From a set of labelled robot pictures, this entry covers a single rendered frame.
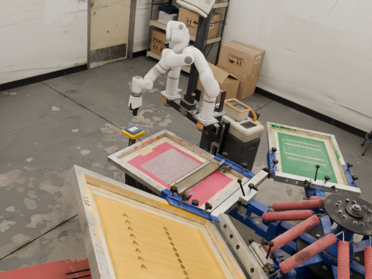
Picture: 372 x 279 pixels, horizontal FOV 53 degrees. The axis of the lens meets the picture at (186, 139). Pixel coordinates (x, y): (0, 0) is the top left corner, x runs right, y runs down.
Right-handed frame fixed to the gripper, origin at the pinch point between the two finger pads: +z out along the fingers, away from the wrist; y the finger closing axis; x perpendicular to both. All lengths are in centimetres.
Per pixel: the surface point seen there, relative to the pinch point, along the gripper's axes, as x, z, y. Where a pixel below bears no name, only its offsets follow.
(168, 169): 50, 15, 17
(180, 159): 48, 15, 1
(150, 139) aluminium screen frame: 20.9, 11.9, 3.2
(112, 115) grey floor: -153, 111, -122
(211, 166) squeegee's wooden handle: 71, 12, -4
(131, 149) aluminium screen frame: 20.9, 11.9, 22.8
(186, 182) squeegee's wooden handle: 70, 12, 23
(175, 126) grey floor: -82, 111, -168
